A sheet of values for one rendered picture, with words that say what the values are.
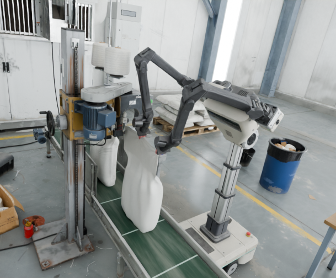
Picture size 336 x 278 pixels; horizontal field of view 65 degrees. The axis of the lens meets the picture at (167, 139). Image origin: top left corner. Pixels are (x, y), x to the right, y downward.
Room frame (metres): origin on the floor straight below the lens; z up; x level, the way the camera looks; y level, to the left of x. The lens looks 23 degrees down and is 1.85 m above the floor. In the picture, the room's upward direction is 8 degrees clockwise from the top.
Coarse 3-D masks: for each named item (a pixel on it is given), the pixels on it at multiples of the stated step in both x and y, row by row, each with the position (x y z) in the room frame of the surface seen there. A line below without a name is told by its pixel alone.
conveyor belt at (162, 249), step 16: (112, 192) 2.03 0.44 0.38; (112, 208) 1.80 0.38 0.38; (128, 224) 1.64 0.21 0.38; (160, 224) 1.69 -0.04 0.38; (128, 240) 1.47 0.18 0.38; (144, 240) 1.50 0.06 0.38; (160, 240) 1.52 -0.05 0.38; (176, 240) 1.54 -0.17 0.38; (144, 256) 1.35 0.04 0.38; (160, 256) 1.37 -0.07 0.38; (176, 256) 1.39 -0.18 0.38; (192, 256) 1.41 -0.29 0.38; (160, 272) 1.24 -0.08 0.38; (176, 272) 1.26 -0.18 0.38; (192, 272) 1.28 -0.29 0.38; (208, 272) 1.29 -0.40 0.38
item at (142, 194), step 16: (128, 128) 1.95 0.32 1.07; (128, 144) 1.93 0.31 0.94; (144, 144) 1.74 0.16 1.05; (128, 160) 1.85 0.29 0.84; (144, 160) 1.71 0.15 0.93; (128, 176) 1.75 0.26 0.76; (144, 176) 1.64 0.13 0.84; (128, 192) 1.72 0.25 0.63; (144, 192) 1.58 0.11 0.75; (160, 192) 1.60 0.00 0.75; (128, 208) 1.70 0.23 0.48; (144, 208) 1.56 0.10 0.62; (160, 208) 1.62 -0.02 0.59; (144, 224) 1.55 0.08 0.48
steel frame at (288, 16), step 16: (208, 0) 7.50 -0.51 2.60; (224, 0) 7.64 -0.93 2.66; (288, 0) 9.88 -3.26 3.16; (288, 16) 9.75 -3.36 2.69; (208, 32) 7.89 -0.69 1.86; (288, 32) 9.54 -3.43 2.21; (208, 48) 7.83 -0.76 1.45; (272, 48) 9.82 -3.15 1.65; (208, 64) 7.74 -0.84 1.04; (272, 64) 9.82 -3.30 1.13; (208, 80) 7.62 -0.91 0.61; (272, 80) 9.69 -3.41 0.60; (272, 96) 9.61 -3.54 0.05
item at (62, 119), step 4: (56, 116) 1.74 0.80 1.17; (60, 116) 1.70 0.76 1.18; (64, 116) 1.72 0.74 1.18; (56, 120) 1.75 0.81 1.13; (60, 120) 1.68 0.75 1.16; (64, 120) 1.69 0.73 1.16; (60, 124) 1.67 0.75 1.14; (64, 124) 1.68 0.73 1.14; (60, 128) 1.67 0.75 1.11; (64, 128) 1.69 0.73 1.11
